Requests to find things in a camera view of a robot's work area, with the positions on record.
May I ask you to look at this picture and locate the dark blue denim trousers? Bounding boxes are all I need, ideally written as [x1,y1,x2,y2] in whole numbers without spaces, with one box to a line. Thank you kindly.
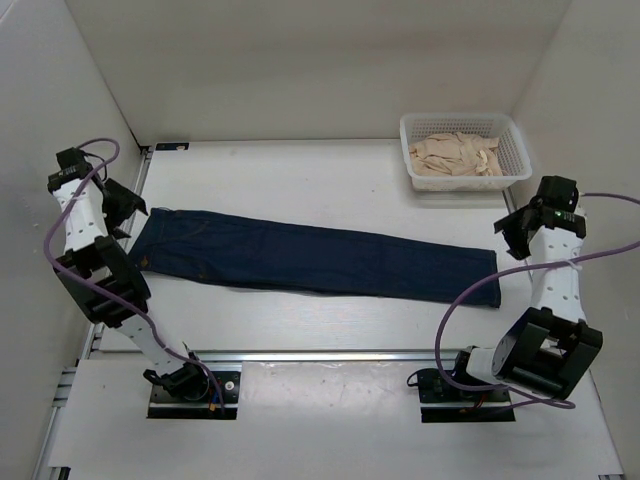
[129,208,498,304]

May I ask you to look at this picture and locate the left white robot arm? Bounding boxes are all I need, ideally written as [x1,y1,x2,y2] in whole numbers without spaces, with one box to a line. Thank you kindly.
[44,147,213,402]

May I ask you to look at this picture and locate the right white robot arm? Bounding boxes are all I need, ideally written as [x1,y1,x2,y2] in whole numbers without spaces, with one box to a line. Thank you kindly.
[449,176,603,400]

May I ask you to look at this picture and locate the white plastic basket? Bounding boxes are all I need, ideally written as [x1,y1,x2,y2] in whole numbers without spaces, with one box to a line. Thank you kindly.
[400,112,532,192]

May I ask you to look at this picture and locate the small dark corner label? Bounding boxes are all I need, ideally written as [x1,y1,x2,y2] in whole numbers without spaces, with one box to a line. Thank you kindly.
[154,142,190,151]

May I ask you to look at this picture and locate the beige crumpled garment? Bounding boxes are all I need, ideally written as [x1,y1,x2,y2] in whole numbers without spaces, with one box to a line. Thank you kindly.
[408,132,503,177]

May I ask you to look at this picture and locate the aluminium rail frame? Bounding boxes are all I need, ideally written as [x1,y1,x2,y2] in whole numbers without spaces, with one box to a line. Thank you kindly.
[48,140,622,479]

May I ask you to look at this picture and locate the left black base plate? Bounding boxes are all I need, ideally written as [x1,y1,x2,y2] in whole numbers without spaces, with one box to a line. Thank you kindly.
[147,370,242,420]

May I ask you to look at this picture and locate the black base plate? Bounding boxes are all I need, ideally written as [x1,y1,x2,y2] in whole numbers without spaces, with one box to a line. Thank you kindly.
[147,370,242,420]
[407,368,515,424]

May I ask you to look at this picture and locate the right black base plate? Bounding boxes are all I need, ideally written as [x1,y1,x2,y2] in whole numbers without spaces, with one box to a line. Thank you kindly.
[407,368,515,424]

